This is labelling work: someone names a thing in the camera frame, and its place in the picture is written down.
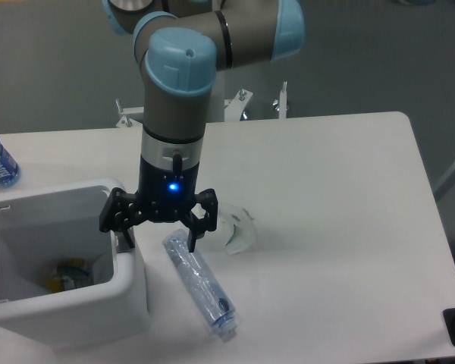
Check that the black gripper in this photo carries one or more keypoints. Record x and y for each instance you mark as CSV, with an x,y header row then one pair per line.
x,y
162,196

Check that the clear plastic bottle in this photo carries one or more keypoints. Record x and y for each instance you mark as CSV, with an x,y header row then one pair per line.
x,y
201,284

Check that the white plastic trash can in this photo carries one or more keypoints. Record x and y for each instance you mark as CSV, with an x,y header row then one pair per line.
x,y
41,227

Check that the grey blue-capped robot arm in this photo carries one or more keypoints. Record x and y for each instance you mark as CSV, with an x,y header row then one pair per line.
x,y
179,47

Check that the trash inside the can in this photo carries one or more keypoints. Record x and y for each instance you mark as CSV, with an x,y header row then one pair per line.
x,y
69,274

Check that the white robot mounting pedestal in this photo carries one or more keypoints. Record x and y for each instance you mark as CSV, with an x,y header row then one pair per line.
x,y
234,109

